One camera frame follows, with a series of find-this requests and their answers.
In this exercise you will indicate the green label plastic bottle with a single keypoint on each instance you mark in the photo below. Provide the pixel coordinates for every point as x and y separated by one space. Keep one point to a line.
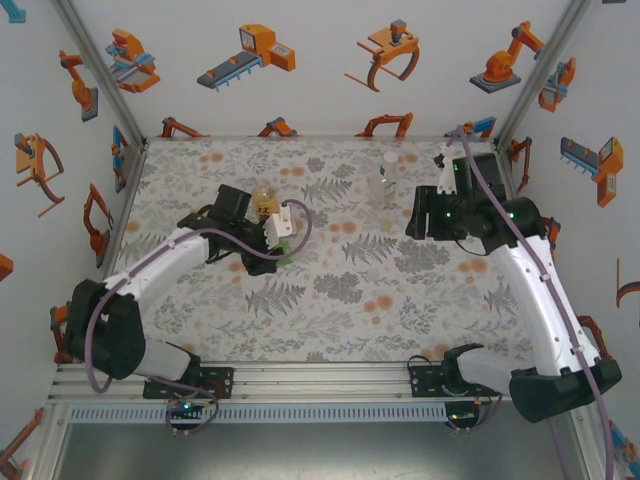
284 250

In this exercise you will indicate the pale yellow bottle cap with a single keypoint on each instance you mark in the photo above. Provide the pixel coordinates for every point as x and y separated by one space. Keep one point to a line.
385 224

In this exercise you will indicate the clear plastic bottle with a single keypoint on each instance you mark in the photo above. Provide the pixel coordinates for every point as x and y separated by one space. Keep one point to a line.
384 187

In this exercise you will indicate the white bottle cap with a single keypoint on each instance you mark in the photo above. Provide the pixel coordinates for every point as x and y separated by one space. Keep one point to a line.
391 159

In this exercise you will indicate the yellow tea bottle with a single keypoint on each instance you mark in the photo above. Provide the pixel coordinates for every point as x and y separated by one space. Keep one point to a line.
265 197

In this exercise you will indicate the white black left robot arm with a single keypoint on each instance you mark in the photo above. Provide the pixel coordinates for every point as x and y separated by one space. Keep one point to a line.
150 260

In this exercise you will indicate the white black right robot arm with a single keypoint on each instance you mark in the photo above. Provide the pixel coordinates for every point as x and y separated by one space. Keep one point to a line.
535 300

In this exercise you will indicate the floral tablecloth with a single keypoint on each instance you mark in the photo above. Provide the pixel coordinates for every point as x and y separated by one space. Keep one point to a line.
210 170

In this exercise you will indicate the small circuit board green light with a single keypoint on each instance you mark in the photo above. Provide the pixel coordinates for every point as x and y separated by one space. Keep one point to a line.
462 415
185 406

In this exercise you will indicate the grey metal panel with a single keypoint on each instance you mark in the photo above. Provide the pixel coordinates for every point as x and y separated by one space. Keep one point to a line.
320 455

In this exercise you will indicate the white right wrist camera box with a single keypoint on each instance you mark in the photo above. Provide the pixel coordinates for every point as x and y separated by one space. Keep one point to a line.
446 180

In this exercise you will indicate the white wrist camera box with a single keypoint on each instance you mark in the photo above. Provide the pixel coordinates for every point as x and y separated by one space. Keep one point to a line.
279 227
446 180

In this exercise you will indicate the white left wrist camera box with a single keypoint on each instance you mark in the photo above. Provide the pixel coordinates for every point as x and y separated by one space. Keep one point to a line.
279 227

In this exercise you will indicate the slim aluminium table rail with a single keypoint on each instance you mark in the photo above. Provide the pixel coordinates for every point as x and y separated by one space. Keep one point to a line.
515 200
126 200

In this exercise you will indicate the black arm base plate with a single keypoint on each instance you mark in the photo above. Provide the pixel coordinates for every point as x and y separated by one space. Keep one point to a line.
422 382
222 382

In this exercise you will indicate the wide aluminium frame rail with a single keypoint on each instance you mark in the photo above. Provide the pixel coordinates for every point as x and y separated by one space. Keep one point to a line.
320 382

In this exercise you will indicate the aluminium frame post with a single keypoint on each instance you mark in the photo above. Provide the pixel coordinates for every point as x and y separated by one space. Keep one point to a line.
539 75
102 75

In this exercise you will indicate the aluminium frame leg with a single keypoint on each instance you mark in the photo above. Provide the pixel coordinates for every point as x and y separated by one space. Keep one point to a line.
595 462
47 445

